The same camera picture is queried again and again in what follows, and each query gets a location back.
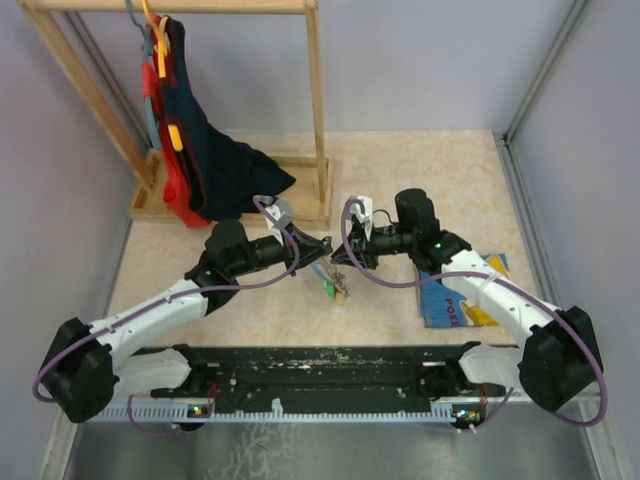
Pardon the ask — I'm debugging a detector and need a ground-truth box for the blue yellow booklet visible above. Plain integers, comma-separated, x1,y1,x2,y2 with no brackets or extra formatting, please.
417,282,498,329

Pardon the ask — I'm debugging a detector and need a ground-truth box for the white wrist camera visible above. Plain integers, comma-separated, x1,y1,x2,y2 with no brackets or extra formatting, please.
349,195,374,240
263,197,294,245

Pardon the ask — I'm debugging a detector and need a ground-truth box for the teal hanger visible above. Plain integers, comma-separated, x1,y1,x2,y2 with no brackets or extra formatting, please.
125,0,162,151

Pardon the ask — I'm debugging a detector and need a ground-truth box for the dark navy garment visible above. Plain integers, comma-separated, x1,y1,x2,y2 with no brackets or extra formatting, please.
160,17,296,221

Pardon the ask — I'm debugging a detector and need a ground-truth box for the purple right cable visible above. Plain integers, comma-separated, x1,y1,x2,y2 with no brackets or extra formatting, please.
340,197,609,434

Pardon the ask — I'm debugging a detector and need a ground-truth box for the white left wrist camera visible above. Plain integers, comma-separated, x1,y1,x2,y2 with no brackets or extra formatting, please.
263,197,294,245

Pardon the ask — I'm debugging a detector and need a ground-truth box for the wooden clothes rack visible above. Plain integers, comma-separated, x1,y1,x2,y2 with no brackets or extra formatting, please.
19,1,333,230

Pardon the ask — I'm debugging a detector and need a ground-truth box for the green key tag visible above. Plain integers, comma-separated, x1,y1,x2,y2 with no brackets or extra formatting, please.
322,281,335,298

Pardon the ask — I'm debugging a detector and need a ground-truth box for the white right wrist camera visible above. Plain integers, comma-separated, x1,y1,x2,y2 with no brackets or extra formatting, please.
349,195,374,240

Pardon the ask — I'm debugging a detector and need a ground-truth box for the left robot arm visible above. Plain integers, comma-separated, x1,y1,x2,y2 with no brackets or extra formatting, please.
32,220,332,423

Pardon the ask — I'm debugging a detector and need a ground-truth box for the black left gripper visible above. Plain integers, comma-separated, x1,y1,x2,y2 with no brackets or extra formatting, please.
229,221,333,276

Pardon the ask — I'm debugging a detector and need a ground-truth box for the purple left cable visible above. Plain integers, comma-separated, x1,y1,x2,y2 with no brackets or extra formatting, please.
32,194,301,436

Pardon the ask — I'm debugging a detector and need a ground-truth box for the red garment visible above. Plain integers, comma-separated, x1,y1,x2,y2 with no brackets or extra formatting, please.
149,30,211,228

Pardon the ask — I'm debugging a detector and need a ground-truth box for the purple cable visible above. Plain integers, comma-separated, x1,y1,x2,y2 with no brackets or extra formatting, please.
340,197,609,434
32,194,301,436

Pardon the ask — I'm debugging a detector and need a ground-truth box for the yellow hanger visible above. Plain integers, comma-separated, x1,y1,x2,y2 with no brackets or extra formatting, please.
141,0,183,152

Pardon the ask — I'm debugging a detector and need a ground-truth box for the aluminium corner rail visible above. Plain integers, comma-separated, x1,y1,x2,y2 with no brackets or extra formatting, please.
502,0,591,148

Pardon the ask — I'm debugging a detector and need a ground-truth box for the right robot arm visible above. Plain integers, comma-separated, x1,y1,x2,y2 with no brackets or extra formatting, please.
332,188,608,414

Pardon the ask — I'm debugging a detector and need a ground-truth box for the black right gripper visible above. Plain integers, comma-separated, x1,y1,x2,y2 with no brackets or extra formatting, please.
332,221,416,271

